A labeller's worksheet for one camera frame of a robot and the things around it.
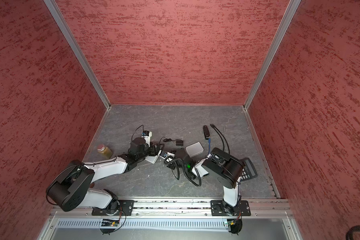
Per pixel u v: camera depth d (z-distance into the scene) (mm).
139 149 706
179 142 979
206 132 1006
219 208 741
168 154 764
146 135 796
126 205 742
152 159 847
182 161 682
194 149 947
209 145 983
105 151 858
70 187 431
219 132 1035
